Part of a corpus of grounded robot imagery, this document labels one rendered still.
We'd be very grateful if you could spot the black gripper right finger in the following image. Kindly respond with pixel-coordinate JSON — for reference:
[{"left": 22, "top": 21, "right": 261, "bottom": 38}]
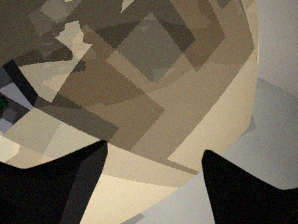
[{"left": 201, "top": 149, "right": 298, "bottom": 224}]

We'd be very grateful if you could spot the dark grey block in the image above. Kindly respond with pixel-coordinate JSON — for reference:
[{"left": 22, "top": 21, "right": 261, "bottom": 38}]
[{"left": 0, "top": 59, "right": 39, "bottom": 133}]

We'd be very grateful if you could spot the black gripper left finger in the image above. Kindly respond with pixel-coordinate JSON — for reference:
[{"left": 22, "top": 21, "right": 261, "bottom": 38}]
[{"left": 0, "top": 140, "right": 108, "bottom": 224}]

